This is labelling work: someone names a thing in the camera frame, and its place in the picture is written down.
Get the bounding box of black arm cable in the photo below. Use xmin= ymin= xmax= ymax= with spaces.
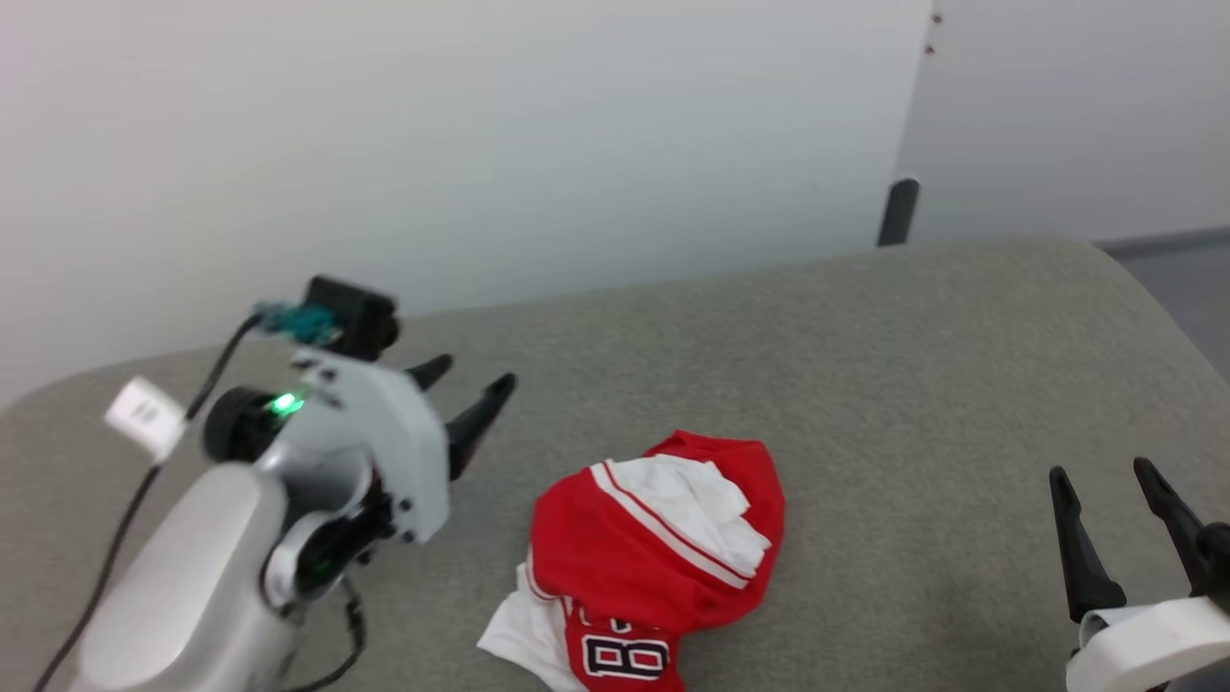
xmin=283 ymin=575 xmax=368 ymax=692

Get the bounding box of white cable label tag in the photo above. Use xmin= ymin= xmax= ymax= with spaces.
xmin=104 ymin=377 xmax=188 ymax=460

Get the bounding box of teal cable connector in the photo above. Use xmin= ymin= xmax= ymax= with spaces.
xmin=252 ymin=301 xmax=343 ymax=347

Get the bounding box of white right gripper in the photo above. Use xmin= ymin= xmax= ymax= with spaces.
xmin=1048 ymin=457 xmax=1230 ymax=692

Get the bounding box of red and white jersey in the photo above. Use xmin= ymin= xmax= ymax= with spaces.
xmin=478 ymin=430 xmax=787 ymax=692

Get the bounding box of thin black camera cable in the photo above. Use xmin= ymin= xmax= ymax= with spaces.
xmin=34 ymin=312 xmax=265 ymax=692

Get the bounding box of dark round pole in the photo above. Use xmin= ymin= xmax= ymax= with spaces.
xmin=876 ymin=178 xmax=922 ymax=248

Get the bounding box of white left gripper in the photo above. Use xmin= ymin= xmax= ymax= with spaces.
xmin=288 ymin=350 xmax=518 ymax=545

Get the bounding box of grey baseboard strip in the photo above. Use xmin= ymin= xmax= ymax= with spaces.
xmin=1095 ymin=226 xmax=1230 ymax=260

